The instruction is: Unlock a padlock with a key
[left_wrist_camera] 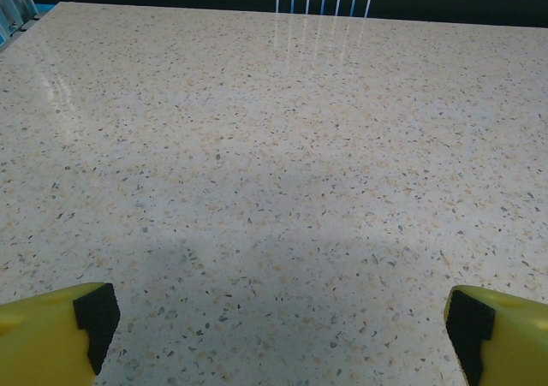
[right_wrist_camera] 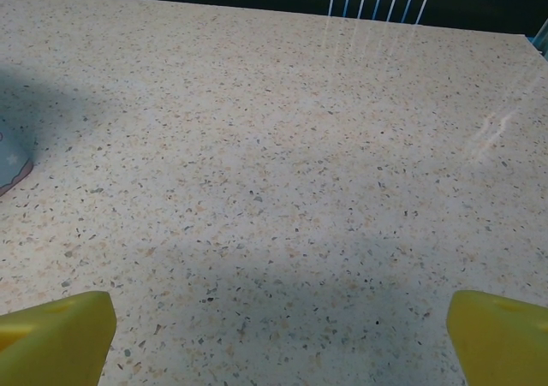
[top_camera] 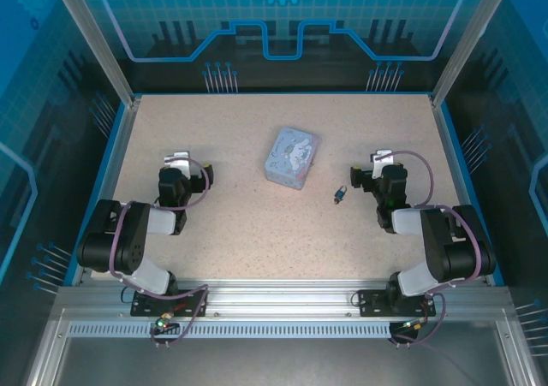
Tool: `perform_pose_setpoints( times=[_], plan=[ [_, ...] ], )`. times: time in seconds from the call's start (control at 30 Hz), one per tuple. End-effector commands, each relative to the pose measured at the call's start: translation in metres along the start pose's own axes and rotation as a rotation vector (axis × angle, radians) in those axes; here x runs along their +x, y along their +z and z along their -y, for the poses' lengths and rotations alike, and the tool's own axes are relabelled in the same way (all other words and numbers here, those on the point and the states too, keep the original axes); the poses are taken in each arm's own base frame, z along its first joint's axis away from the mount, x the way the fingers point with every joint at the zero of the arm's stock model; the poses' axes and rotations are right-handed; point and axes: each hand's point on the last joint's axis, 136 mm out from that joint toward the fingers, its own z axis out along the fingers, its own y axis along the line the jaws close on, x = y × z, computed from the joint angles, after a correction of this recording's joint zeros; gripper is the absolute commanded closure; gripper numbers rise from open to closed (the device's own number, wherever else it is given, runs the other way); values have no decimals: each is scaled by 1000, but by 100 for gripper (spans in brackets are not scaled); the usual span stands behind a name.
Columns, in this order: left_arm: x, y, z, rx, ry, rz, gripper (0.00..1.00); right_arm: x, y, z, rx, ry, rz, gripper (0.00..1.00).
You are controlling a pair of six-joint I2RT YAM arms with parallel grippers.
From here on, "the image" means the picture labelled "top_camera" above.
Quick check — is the light blue cartoon tin box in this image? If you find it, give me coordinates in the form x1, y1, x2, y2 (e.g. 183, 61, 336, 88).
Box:
262, 125, 322, 191

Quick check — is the connector board with light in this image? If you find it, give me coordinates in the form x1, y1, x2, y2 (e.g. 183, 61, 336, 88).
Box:
155, 312, 179, 334
401, 316, 430, 332

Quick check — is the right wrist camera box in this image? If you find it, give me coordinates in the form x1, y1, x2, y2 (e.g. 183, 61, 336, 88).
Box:
368, 148, 393, 180

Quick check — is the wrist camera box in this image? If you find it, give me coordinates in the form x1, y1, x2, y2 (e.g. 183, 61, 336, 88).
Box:
163, 150, 192, 180
368, 148, 393, 180

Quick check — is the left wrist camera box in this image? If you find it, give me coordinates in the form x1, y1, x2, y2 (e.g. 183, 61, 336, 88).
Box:
163, 150, 192, 180

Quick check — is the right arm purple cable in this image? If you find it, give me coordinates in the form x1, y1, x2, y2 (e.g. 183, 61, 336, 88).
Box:
374, 148, 483, 348

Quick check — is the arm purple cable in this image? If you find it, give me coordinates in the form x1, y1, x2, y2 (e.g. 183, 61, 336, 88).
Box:
109, 155, 211, 349
374, 148, 483, 348

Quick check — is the aluminium side rail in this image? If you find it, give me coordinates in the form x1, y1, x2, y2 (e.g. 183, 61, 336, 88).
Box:
429, 94, 489, 285
70, 98, 142, 287

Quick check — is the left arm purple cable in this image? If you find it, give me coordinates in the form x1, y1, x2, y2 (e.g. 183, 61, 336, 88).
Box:
109, 155, 211, 349

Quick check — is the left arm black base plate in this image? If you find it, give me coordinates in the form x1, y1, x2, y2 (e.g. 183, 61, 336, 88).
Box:
130, 289, 210, 318

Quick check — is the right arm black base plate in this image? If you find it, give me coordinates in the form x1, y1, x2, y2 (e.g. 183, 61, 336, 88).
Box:
355, 289, 438, 318

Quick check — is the aluminium front rail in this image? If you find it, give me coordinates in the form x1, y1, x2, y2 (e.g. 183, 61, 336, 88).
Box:
55, 279, 513, 322

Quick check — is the aluminium frame post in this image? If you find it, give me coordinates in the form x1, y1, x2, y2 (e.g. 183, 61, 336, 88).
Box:
46, 0, 142, 107
431, 0, 515, 107

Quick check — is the slotted cable duct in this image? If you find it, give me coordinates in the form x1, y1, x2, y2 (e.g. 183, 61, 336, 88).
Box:
67, 322, 393, 339

